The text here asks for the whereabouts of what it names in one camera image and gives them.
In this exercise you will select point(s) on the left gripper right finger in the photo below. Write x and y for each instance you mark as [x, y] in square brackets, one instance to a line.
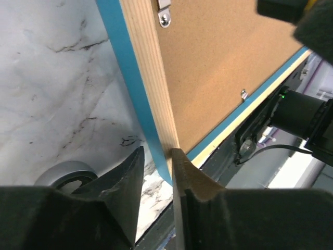
[247, 219]

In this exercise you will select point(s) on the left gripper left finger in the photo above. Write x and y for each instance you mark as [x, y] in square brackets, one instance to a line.
[102, 214]

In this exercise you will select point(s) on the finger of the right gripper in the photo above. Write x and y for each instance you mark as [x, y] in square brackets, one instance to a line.
[312, 19]

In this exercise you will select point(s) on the blue picture frame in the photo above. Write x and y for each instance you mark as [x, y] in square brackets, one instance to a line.
[196, 69]

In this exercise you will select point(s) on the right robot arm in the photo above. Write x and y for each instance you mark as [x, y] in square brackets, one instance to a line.
[303, 116]

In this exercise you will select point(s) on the large ratchet wrench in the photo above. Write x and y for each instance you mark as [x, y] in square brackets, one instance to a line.
[67, 176]

